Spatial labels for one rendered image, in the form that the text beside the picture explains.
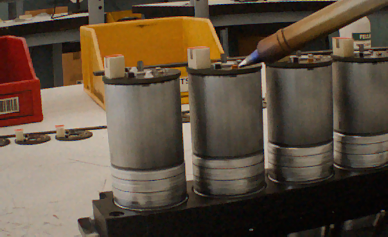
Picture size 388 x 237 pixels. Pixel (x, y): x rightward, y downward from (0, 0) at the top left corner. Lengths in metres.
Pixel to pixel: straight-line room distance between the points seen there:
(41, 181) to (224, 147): 0.14
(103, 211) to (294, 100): 0.07
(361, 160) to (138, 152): 0.08
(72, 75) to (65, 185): 4.00
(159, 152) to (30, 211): 0.10
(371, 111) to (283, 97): 0.04
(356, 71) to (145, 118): 0.08
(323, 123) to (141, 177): 0.06
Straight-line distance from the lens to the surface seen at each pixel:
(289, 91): 0.23
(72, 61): 4.31
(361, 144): 0.25
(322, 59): 0.24
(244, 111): 0.22
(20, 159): 0.38
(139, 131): 0.21
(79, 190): 0.31
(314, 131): 0.23
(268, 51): 0.21
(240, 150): 0.22
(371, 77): 0.24
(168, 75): 0.21
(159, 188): 0.21
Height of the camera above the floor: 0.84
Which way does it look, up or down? 10 degrees down
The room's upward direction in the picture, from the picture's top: 3 degrees counter-clockwise
